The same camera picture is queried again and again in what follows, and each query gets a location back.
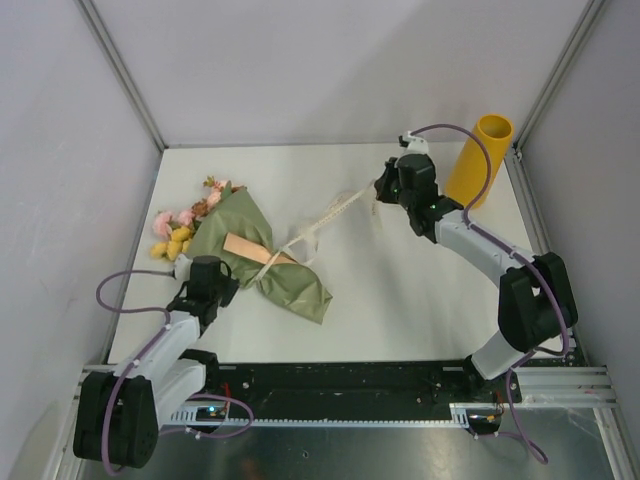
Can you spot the green and peach wrapping paper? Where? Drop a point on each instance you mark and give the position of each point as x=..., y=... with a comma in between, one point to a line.
x=237, y=232

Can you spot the yellow cylindrical vase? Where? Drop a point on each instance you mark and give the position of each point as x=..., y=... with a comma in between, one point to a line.
x=479, y=160

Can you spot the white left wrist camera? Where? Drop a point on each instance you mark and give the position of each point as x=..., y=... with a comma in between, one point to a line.
x=181, y=267

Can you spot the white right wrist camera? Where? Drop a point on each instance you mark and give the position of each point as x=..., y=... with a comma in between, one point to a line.
x=413, y=144

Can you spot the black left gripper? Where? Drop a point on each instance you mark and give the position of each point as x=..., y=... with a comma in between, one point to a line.
x=230, y=289

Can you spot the white slotted cable duct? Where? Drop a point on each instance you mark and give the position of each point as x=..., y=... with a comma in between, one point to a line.
x=198, y=417

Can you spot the cream printed ribbon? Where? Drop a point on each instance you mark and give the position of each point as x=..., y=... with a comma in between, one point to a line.
x=307, y=232

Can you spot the artificial flower bouquet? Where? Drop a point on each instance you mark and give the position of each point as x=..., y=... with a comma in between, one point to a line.
x=174, y=232

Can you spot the left aluminium corner post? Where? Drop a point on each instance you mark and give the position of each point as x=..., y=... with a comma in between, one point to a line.
x=114, y=59

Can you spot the aluminium frame rail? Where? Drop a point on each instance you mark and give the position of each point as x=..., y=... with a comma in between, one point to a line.
x=527, y=206

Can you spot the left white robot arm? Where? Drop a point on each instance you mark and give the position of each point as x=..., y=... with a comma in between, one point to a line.
x=121, y=411

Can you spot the right aluminium corner post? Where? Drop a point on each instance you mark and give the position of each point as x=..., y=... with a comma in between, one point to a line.
x=575, y=43

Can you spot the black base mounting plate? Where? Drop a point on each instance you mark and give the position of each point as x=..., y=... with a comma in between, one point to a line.
x=409, y=390

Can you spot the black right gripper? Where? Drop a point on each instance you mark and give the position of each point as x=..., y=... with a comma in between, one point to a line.
x=382, y=185

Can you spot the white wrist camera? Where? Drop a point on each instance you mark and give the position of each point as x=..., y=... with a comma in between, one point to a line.
x=181, y=267
x=413, y=144

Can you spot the aluminium corner post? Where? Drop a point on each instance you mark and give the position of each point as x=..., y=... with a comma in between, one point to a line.
x=575, y=43
x=114, y=59

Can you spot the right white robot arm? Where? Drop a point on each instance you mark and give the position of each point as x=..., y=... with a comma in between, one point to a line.
x=535, y=302

